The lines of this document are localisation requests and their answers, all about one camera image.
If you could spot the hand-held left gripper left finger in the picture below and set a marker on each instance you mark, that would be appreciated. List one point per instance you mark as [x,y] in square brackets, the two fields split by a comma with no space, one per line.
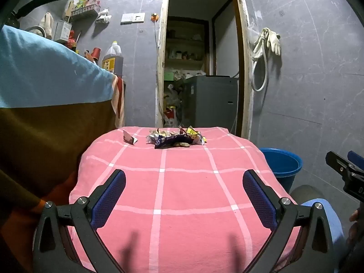
[109,196]

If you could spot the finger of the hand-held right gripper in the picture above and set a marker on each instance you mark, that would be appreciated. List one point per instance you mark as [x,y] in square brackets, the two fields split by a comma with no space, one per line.
[357,158]
[338,163]

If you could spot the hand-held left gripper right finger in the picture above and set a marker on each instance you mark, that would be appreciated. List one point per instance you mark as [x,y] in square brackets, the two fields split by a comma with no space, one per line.
[257,196]

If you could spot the blue plastic bucket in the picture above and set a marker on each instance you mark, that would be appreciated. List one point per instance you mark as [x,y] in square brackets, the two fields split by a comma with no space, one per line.
[280,163]

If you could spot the red white snack wrapper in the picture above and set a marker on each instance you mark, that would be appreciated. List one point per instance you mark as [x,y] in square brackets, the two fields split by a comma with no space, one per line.
[129,138]

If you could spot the pile of snack wrappers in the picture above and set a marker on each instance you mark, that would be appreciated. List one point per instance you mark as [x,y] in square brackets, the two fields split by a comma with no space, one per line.
[159,135]

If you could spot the dark blue snack wrapper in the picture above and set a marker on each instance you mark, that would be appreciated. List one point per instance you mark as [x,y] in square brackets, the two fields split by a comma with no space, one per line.
[170,141]

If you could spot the person's right hand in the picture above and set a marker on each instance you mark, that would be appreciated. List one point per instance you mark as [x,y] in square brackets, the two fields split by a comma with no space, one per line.
[354,215]

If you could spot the pale blue fabric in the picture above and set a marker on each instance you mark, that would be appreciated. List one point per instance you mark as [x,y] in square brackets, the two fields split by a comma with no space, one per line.
[334,227]

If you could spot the orange cloth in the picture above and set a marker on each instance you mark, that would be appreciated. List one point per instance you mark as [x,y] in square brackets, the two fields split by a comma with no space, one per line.
[57,189]

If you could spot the pink checked blanket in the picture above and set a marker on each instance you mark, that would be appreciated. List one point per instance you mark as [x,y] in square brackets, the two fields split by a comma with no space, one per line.
[184,193]

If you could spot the brown wooden cabinet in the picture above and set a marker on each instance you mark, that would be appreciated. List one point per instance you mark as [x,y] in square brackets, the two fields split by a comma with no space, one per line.
[51,139]

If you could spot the striped red beige towel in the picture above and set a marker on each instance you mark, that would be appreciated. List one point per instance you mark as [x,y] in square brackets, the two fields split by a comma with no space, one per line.
[119,102]

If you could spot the red white printed sack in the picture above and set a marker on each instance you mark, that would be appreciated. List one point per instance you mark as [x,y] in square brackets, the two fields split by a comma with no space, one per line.
[170,117]

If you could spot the grey washing machine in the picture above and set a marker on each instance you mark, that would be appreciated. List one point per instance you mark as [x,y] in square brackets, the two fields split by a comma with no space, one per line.
[210,102]

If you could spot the green box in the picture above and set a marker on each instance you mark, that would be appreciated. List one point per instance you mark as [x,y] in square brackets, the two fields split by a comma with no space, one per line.
[169,75]

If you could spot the white rubber glove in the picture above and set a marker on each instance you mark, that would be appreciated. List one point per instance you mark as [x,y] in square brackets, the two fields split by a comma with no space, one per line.
[258,47]
[274,43]

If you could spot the cooking oil bottle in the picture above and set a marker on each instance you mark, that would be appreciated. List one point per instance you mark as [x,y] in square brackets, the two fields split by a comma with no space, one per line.
[113,59]

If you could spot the light blue cloth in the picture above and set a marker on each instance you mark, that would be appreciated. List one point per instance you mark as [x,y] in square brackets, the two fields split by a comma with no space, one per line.
[42,71]

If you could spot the red cup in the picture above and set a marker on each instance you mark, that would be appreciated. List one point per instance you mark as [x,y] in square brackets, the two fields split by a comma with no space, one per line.
[96,53]

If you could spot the wooden shelf unit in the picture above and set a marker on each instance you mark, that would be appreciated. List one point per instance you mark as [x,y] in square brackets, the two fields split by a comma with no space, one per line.
[184,42]

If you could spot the metal tin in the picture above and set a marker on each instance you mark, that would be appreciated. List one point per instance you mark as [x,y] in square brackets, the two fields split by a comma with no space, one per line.
[63,30]

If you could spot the white plastic bag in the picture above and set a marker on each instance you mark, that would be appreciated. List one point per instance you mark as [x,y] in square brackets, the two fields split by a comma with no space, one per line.
[103,16]

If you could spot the beige hanging cloth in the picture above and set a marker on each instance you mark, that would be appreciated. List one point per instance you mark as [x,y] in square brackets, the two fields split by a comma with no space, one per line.
[47,24]

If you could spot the wooden door frame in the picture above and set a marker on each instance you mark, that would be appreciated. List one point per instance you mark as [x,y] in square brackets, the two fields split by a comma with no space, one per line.
[245,62]

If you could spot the white wall switch panel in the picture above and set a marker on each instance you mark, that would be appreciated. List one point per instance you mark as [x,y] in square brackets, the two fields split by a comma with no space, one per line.
[132,18]

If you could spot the orange wall hook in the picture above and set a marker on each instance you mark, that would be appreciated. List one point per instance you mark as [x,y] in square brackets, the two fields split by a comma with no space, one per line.
[154,17]

